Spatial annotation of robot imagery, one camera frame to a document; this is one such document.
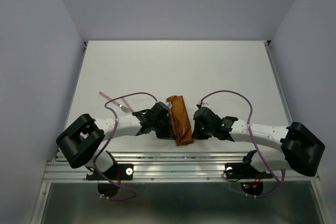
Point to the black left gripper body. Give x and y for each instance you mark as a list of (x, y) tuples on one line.
[(162, 128)]

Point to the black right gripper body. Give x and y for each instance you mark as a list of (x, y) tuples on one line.
[(201, 131)]

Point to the orange brown cloth napkin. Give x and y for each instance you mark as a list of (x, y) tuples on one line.
[(181, 125)]

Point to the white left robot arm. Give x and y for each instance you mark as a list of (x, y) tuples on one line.
[(80, 141)]

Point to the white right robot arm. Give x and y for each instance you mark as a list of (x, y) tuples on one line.
[(294, 146)]

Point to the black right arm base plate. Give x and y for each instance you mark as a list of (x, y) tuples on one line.
[(244, 170)]

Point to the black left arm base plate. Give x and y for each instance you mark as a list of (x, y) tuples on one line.
[(118, 171)]

